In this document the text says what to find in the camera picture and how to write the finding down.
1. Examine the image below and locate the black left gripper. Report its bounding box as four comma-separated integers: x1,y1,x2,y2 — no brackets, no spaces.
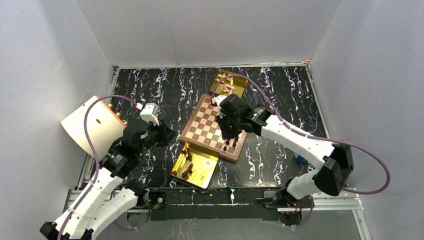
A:
136,118,177,156

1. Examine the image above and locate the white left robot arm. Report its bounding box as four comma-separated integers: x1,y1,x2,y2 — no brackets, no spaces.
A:
39,120,177,240

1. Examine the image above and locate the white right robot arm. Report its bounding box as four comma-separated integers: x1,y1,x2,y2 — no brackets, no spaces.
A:
210,94,354,207

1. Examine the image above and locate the gold tin with light pieces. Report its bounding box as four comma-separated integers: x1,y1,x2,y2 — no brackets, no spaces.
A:
209,69,248,98

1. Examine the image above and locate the pile of light chess pieces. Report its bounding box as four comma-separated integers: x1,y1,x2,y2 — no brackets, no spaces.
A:
217,77,236,95

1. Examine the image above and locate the wooden folding chess board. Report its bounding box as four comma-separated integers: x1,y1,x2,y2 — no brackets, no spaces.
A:
179,94,248,163

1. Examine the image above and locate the gold tin with dark pieces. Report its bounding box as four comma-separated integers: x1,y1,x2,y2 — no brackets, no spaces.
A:
173,142,220,191

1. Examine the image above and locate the pile of dark chess pieces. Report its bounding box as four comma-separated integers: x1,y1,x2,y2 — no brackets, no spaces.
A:
170,147,194,180

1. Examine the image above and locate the blue round object on table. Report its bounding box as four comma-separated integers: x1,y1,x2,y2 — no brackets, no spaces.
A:
294,154,308,164

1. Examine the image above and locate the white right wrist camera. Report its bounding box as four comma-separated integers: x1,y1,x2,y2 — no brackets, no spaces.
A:
210,95,227,107

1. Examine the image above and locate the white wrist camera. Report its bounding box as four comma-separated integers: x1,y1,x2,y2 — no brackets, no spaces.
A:
139,102,160,126
210,95,227,107

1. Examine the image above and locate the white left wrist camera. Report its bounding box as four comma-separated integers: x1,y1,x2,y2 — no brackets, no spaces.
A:
139,102,160,126

